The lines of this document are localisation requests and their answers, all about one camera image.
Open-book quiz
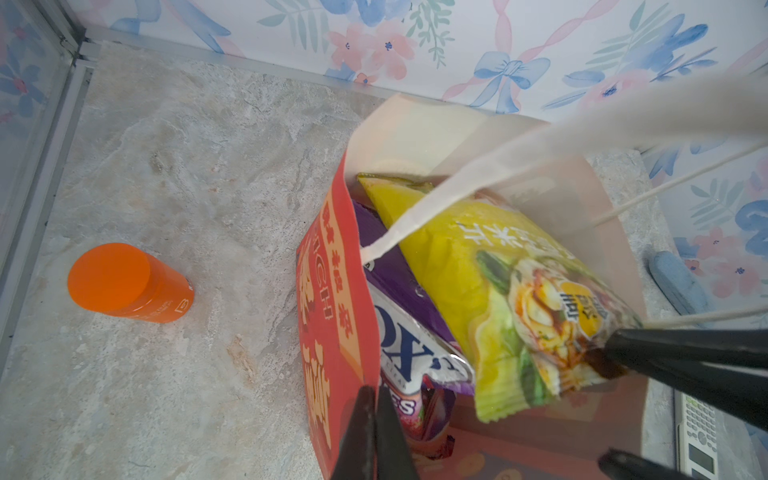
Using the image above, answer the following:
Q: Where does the yellow snack packet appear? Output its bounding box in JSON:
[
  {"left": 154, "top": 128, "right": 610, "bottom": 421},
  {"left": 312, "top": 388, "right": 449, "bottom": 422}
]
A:
[{"left": 386, "top": 193, "right": 641, "bottom": 423}]

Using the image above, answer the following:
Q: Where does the purple Fox's berries candy bag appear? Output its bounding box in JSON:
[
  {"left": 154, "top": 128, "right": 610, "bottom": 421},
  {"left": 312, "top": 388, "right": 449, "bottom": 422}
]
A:
[{"left": 350, "top": 200, "right": 478, "bottom": 460}]

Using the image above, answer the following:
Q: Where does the red paper gift bag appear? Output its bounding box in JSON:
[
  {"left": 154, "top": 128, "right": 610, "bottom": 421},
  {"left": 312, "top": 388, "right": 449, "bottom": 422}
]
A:
[{"left": 295, "top": 71, "right": 768, "bottom": 480}]

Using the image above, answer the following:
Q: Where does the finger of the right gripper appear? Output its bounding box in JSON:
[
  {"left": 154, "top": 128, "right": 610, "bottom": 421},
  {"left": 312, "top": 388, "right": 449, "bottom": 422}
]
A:
[
  {"left": 598, "top": 449, "right": 693, "bottom": 480},
  {"left": 604, "top": 329, "right": 767, "bottom": 430}
]

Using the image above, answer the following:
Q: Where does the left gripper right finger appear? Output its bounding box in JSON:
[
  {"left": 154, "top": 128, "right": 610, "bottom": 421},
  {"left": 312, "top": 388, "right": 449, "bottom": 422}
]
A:
[{"left": 375, "top": 386, "right": 420, "bottom": 480}]

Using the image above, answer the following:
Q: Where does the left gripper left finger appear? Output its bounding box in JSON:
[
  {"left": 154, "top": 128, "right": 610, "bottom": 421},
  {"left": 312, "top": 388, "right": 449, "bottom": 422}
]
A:
[{"left": 331, "top": 385, "right": 376, "bottom": 480}]

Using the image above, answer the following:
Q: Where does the orange plastic bottle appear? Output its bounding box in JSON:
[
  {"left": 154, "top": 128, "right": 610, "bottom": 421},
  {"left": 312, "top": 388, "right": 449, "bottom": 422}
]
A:
[{"left": 67, "top": 243, "right": 195, "bottom": 324}]

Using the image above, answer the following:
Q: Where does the white calculator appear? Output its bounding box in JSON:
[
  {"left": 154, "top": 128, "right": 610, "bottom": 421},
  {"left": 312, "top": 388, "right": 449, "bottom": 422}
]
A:
[{"left": 674, "top": 391, "right": 720, "bottom": 480}]

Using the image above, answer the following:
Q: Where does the blue glasses case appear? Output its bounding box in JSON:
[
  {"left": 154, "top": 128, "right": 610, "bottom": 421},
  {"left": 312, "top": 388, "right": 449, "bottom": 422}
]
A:
[{"left": 648, "top": 251, "right": 712, "bottom": 315}]

